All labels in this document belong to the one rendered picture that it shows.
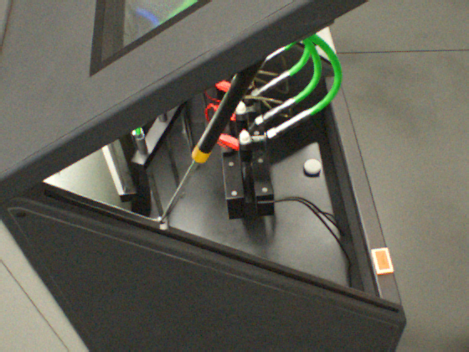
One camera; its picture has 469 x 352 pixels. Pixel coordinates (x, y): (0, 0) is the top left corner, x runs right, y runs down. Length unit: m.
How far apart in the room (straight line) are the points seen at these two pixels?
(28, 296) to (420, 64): 2.39
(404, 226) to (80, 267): 1.72
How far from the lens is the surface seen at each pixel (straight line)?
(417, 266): 2.34
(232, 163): 1.31
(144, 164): 1.19
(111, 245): 0.82
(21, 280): 0.92
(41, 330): 1.07
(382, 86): 2.89
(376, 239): 1.25
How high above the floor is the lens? 2.01
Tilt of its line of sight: 53 degrees down
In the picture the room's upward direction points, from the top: 6 degrees counter-clockwise
